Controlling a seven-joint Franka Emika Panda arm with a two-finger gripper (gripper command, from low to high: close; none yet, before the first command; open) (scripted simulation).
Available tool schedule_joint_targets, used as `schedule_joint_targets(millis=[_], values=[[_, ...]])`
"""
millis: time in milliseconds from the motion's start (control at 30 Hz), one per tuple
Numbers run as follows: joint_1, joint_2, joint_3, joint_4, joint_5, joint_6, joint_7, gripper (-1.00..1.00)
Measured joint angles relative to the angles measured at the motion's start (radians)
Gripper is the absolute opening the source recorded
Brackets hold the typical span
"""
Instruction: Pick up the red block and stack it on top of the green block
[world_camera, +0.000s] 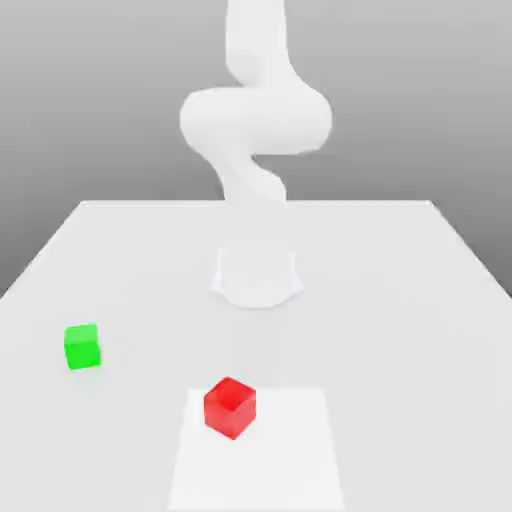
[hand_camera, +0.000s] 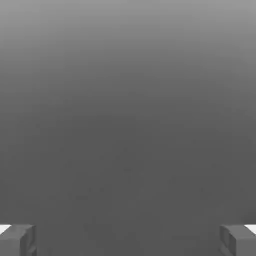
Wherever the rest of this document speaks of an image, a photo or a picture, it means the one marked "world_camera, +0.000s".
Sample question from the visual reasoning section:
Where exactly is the small red cube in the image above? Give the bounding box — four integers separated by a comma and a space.
202, 375, 258, 441

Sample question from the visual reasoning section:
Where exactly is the small green cube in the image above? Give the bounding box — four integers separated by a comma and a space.
63, 322, 103, 372

